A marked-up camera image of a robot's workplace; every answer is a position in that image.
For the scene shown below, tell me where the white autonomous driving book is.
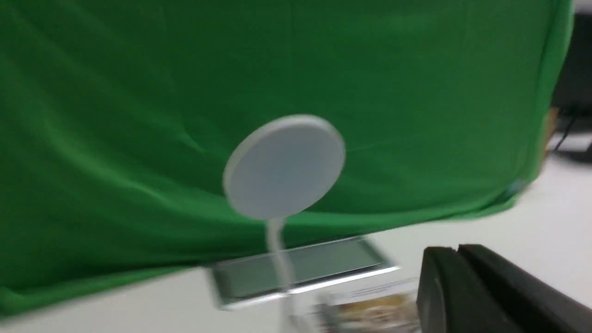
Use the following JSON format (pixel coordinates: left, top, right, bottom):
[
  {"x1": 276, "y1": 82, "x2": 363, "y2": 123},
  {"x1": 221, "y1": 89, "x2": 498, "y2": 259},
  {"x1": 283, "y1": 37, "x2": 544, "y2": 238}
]
[{"x1": 316, "y1": 277, "x2": 421, "y2": 333}]

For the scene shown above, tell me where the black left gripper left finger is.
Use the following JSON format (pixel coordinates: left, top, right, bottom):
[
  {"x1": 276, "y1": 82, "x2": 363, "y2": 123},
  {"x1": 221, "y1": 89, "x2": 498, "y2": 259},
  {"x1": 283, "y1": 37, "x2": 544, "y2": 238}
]
[{"x1": 416, "y1": 247, "x2": 522, "y2": 333}]

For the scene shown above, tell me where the white round desk lamp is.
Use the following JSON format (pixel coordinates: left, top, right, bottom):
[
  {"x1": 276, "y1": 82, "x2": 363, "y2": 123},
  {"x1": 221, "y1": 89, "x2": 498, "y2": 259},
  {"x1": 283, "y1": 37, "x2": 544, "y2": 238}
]
[{"x1": 222, "y1": 114, "x2": 346, "y2": 333}]

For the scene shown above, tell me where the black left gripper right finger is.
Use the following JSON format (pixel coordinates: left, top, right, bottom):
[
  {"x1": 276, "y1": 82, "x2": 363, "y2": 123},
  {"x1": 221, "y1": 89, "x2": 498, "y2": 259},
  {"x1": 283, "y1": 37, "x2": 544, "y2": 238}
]
[{"x1": 457, "y1": 244, "x2": 592, "y2": 333}]

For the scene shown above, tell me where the green backdrop cloth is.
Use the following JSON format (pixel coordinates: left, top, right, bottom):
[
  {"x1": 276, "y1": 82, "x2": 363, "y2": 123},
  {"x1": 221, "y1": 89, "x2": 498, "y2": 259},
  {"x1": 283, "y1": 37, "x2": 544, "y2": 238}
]
[{"x1": 0, "y1": 0, "x2": 574, "y2": 321}]

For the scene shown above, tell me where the silver desk cable hatch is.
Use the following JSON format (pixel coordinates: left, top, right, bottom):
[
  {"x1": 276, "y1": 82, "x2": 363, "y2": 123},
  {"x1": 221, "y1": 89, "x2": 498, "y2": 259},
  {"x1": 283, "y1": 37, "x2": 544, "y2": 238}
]
[{"x1": 209, "y1": 236, "x2": 400, "y2": 311}]

